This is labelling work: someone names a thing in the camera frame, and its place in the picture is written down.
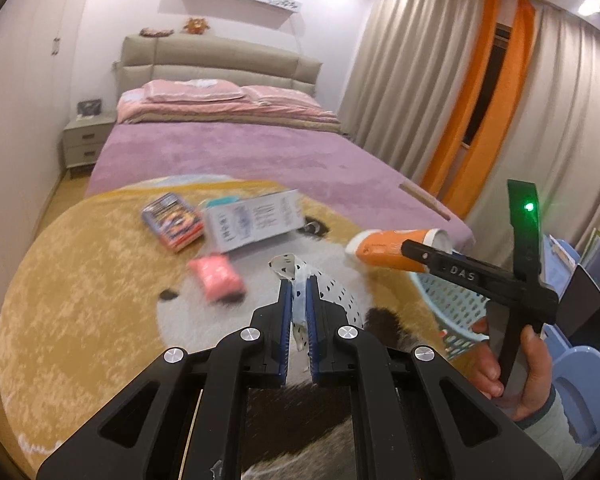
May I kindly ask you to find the light blue plastic basket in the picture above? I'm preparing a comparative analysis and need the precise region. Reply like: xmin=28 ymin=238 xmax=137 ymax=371
xmin=407 ymin=255 xmax=493 ymax=361

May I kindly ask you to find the pink folded blanket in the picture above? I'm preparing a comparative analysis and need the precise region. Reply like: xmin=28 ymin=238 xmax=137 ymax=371
xmin=116 ymin=87 xmax=341 ymax=133

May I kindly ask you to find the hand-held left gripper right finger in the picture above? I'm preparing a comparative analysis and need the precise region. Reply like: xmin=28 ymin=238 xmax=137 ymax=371
xmin=305 ymin=276 xmax=563 ymax=480

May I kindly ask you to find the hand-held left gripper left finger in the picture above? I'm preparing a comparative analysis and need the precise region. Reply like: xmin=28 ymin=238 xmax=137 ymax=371
xmin=36 ymin=277 xmax=293 ymax=480

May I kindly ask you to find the colourful snack box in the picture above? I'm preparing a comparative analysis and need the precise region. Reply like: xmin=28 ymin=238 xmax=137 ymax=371
xmin=141 ymin=192 xmax=204 ymax=252

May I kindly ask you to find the grey nightstand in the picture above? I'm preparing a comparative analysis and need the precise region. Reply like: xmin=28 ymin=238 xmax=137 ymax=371
xmin=62 ymin=112 xmax=117 ymax=171

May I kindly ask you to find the heart-print white cloth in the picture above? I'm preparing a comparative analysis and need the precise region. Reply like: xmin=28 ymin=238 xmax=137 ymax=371
xmin=269 ymin=253 xmax=368 ymax=353

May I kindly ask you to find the pink snack packet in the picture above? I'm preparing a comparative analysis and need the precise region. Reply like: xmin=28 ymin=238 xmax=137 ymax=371
xmin=187 ymin=253 xmax=246 ymax=303

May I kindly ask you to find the person's right forearm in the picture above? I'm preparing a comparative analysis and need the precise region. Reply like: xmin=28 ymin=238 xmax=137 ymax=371
xmin=522 ymin=390 xmax=600 ymax=480

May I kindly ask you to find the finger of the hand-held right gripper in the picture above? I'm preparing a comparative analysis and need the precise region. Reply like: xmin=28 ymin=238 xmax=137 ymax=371
xmin=401 ymin=239 xmax=520 ymax=302

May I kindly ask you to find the white printed box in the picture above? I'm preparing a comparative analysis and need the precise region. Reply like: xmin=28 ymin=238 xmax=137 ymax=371
xmin=202 ymin=190 xmax=303 ymax=253

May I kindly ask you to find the beige curtain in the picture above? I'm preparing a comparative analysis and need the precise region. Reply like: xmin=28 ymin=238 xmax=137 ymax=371
xmin=340 ymin=0 xmax=488 ymax=186
xmin=465 ymin=5 xmax=600 ymax=271

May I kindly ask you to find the light blue plastic stool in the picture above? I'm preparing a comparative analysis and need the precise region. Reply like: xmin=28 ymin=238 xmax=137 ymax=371
xmin=550 ymin=345 xmax=600 ymax=448

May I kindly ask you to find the pink pillow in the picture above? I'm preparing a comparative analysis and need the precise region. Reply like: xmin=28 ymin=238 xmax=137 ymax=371
xmin=145 ymin=79 xmax=246 ymax=103
xmin=242 ymin=85 xmax=321 ymax=109

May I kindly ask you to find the window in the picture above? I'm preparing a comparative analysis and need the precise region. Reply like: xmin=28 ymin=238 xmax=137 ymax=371
xmin=472 ymin=25 xmax=511 ymax=148

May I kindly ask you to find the beige padded headboard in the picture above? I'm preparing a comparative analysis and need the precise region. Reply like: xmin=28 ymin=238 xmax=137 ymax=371
xmin=112 ymin=34 xmax=323 ymax=111

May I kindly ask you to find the yellow printed blanket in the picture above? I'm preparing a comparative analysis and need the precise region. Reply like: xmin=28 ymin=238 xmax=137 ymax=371
xmin=0 ymin=175 xmax=481 ymax=480

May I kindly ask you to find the orange plush toy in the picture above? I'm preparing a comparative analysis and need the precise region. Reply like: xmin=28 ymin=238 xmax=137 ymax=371
xmin=182 ymin=16 xmax=211 ymax=36

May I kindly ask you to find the white wardrobe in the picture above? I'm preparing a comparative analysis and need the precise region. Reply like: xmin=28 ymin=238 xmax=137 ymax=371
xmin=0 ymin=0 xmax=96 ymax=241

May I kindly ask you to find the orange curtain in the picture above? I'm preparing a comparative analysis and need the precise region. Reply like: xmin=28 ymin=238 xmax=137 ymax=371
xmin=420 ymin=0 xmax=503 ymax=196
xmin=455 ymin=0 xmax=536 ymax=216

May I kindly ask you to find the orange paper cup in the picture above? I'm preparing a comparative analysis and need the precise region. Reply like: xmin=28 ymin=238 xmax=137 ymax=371
xmin=345 ymin=227 xmax=453 ymax=273

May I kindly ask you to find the person's right hand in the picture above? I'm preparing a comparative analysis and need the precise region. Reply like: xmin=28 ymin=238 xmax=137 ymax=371
xmin=472 ymin=317 xmax=556 ymax=423

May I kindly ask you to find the purple bedspread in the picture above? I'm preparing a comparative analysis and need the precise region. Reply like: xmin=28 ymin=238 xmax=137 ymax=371
xmin=85 ymin=122 xmax=473 ymax=241

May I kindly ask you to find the dark tablet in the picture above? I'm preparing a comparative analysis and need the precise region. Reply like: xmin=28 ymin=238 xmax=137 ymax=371
xmin=562 ymin=265 xmax=600 ymax=348

